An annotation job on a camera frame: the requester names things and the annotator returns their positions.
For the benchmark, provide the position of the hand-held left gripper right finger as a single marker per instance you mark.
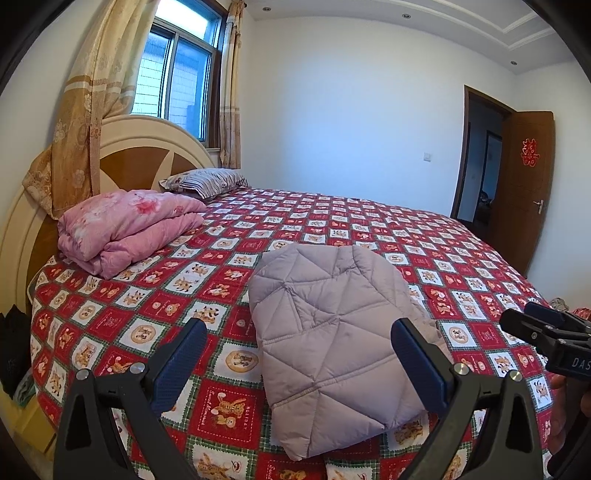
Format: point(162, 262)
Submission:
point(418, 364)

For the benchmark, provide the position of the clothes pile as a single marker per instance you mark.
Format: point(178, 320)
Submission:
point(559, 304)

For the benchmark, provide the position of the window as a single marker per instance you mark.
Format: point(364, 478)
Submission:
point(184, 92)

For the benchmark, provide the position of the red bag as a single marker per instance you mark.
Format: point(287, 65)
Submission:
point(584, 314)

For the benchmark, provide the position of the quilted down jacket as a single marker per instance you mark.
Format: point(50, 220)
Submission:
point(332, 332)

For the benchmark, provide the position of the pale plastic bag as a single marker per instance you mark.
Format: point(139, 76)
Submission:
point(25, 392)

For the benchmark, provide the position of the person's right hand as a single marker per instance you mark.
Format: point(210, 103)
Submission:
point(558, 415)

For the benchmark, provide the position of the cream wooden headboard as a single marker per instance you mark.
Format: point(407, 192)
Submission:
point(138, 134)

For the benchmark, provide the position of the wide beige patterned curtain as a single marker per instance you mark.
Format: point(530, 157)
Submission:
point(92, 92)

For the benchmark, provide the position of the striped pillow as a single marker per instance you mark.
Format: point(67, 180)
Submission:
point(207, 182)

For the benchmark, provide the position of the red checked printed bedspread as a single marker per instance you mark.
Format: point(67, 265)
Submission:
point(369, 230)

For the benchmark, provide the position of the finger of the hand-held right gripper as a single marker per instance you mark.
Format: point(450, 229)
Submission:
point(521, 325)
point(549, 314)

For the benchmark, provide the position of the pink floral folded quilt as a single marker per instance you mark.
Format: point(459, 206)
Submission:
point(120, 221)

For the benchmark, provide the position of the dark door frame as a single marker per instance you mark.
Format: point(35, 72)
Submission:
point(461, 161)

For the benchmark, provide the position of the black bag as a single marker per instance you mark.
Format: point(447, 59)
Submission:
point(14, 350)

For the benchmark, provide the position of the narrow beige patterned curtain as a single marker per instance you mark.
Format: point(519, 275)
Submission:
point(231, 92)

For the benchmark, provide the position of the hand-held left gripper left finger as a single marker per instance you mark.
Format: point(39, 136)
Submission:
point(180, 360)

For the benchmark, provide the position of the brown wooden door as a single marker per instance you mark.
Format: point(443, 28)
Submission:
point(517, 207)

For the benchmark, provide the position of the red paper door decoration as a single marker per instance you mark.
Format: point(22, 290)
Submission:
point(530, 152)

